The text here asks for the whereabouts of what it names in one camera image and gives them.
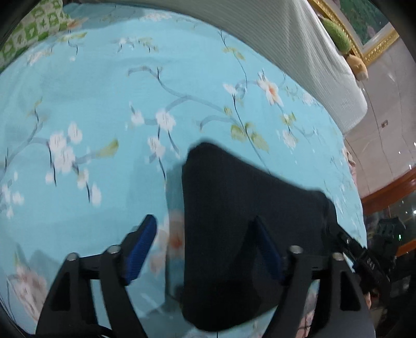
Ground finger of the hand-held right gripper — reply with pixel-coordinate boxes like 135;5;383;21
323;198;361;261

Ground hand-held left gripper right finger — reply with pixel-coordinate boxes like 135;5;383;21
254;215;378;338

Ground green patterned pillow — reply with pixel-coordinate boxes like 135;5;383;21
0;0;70;73

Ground brown wooden furniture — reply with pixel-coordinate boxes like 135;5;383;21
361;169;416;216

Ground green plush toy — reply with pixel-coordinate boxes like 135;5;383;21
322;18;354;54

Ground white ribbed quilt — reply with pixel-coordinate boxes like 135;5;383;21
140;0;368;134

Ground dark navy pants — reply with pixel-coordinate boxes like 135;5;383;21
180;141;337;333

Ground light blue floral bedsheet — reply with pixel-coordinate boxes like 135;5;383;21
0;3;369;338

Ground beige plush toy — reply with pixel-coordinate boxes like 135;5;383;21
345;55;370;81

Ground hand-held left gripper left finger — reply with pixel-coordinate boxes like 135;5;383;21
35;214;158;338

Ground gold framed picture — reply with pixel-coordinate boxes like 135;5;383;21
309;0;400;66

